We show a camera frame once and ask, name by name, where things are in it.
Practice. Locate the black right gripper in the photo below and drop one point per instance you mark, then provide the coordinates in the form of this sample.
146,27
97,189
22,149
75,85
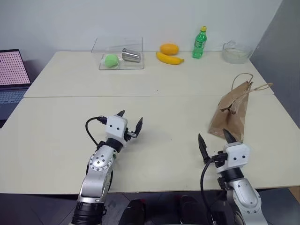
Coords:
220,159

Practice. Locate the grey laptop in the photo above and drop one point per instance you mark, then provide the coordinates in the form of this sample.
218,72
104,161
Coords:
11,70

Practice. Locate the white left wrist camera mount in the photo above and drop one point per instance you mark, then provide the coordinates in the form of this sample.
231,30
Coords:
116,127

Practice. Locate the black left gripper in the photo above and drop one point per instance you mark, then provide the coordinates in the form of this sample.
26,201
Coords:
127,135

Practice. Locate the clear glass bowl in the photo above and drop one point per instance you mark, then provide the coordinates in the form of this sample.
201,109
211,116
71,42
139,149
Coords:
236,54

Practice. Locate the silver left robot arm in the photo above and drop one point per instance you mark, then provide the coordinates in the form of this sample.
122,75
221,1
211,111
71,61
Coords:
97,168

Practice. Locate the brown paper bag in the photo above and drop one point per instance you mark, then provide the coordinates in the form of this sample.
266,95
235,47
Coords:
232,117

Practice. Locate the orange mango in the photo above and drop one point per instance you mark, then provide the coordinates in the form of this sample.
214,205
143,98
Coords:
169,49

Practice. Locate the clear plastic box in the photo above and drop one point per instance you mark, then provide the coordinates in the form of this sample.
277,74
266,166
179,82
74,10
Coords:
131,65

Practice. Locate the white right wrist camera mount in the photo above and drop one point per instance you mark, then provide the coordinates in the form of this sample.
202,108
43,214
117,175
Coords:
237,155

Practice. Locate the yellow banana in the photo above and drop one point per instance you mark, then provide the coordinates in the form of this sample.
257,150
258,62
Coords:
168,59

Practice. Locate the metal cup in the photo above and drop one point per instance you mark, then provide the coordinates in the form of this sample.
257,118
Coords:
131,56

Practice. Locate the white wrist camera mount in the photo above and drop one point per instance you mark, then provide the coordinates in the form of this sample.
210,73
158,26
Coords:
116,127
237,155

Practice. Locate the green ball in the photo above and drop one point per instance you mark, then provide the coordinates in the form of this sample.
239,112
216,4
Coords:
111,61

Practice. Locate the dark rounded shape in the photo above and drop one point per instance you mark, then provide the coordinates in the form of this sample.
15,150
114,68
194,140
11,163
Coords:
191,211
132,213

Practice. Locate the wooden table leg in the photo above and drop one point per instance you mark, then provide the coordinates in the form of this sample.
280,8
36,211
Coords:
295,193

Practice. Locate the green plastic bottle yellow cap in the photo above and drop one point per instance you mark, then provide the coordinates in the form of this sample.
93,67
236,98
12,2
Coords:
199,45

